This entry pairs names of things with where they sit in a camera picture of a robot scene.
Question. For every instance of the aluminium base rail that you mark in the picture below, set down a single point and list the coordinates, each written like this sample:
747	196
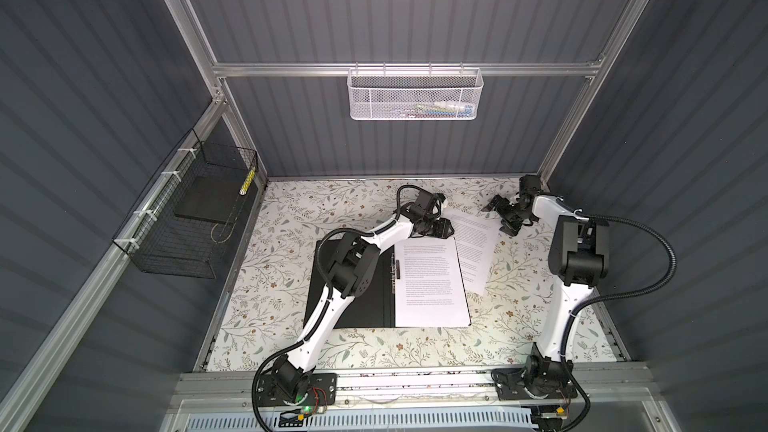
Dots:
474	385

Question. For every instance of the black pad in basket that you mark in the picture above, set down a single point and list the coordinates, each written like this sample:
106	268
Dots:
209	199

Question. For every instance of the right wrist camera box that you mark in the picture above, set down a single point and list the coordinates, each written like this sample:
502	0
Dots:
530	184

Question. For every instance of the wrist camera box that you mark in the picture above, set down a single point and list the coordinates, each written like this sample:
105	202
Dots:
429	203
530	184

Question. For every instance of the aluminium frame crossbar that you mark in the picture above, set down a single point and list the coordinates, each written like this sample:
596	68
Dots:
558	69

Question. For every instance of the floral table mat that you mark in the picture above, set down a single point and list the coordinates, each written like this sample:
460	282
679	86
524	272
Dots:
268	303

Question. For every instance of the markers in white basket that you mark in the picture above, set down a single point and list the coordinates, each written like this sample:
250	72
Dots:
450	109

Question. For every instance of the aluminium frame post left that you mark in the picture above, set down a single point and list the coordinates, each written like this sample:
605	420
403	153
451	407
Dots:
201	51

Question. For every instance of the yellow marker in basket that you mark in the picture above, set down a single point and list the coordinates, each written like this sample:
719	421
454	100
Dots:
247	182

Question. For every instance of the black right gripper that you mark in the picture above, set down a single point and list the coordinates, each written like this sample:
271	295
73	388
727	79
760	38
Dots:
511	228

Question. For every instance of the aluminium frame post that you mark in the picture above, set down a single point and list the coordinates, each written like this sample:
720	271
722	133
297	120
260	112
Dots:
605	62
201	51

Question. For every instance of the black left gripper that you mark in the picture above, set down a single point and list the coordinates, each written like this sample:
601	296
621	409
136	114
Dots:
442	229

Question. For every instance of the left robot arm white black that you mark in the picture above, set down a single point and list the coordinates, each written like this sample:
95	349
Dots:
346	260

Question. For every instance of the white printed sheet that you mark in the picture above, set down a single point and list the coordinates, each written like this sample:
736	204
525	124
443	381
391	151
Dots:
429	288
476	238

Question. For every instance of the black wire basket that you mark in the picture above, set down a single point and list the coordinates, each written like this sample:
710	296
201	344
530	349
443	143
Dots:
158	242

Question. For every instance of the white wire mesh basket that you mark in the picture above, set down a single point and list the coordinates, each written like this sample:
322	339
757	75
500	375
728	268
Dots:
381	97

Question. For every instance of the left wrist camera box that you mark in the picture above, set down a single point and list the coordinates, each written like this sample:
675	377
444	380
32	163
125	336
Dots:
429	203

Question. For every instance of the orange folder black inside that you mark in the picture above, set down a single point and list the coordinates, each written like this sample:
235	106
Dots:
375	309

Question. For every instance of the aluminium frame post right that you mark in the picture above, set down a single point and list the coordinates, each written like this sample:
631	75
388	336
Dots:
605	62

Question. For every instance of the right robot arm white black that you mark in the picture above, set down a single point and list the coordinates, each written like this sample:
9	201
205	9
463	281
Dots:
578	259

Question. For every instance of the white vented panel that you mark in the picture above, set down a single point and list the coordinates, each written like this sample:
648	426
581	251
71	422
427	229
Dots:
426	419

